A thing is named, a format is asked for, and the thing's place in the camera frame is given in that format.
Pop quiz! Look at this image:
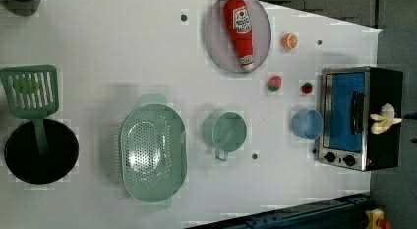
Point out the green slotted spatula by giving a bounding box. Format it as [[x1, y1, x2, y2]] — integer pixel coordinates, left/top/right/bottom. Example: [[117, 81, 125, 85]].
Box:
[[1, 64, 59, 155]]

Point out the small toy strawberry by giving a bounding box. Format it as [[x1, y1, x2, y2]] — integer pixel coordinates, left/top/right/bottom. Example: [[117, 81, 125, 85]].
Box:
[[301, 83, 313, 94]]

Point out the peeled toy banana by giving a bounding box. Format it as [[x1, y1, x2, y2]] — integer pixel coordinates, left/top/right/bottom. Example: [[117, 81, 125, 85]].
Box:
[[370, 103, 402, 135]]

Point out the black frying pan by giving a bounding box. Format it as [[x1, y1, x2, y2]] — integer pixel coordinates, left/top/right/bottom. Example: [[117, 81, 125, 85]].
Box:
[[4, 119, 79, 185]]

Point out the black cup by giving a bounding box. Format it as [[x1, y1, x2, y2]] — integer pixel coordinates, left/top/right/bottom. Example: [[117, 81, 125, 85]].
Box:
[[3, 0, 41, 17]]

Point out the blue metal frame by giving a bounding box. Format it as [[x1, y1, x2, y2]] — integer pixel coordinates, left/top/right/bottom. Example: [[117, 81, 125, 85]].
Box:
[[188, 194, 375, 229]]

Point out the grey round plate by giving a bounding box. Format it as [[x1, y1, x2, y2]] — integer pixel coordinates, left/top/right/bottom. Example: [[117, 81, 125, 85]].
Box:
[[205, 0, 271, 73]]

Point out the green mug with handle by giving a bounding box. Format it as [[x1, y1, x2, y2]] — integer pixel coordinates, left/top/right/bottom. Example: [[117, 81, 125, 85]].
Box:
[[203, 111, 248, 161]]

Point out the toy orange half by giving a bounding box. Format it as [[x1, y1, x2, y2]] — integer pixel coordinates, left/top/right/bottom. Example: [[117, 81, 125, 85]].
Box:
[[281, 33, 298, 49]]

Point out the toy toaster oven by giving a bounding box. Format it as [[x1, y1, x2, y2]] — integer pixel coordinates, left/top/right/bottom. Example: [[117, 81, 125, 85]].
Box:
[[317, 67, 403, 171]]

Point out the small green toy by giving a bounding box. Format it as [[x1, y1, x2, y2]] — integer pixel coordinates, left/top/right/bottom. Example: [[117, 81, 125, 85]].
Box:
[[16, 78, 40, 94]]

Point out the red plush ketchup bottle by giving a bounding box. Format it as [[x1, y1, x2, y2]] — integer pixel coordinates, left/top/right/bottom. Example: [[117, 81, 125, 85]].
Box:
[[223, 0, 254, 71]]

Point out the green oval colander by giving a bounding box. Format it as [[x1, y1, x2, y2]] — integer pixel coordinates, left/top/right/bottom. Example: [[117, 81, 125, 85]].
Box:
[[119, 94, 188, 212]]

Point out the yellow red box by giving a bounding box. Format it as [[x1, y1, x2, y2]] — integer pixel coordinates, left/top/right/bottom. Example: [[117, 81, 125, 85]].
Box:
[[366, 208, 392, 229]]

